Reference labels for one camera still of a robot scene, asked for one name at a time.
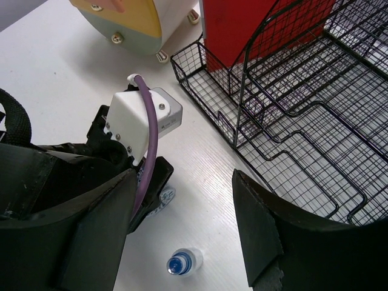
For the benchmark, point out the round white drawer cabinet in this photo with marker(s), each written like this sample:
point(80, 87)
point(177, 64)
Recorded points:
point(140, 26)

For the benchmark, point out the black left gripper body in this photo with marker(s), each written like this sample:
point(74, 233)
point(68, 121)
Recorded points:
point(100, 145)

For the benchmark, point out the black wire mesh organizer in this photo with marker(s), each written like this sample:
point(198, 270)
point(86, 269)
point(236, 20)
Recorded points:
point(311, 120)

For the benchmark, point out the red folder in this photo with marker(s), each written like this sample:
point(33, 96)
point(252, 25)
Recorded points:
point(234, 31)

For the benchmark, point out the blue labelled clear jar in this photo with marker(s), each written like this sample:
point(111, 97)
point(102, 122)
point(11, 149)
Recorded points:
point(158, 195)

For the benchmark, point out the small blue cap bottle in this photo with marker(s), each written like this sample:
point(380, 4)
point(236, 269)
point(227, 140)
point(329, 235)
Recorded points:
point(185, 262)

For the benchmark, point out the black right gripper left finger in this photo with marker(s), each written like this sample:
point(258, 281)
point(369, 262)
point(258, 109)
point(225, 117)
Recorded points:
point(64, 219)

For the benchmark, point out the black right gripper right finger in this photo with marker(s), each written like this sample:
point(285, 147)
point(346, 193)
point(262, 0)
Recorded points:
point(287, 248)

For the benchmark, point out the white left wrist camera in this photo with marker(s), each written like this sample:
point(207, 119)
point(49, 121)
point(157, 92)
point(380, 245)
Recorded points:
point(128, 123)

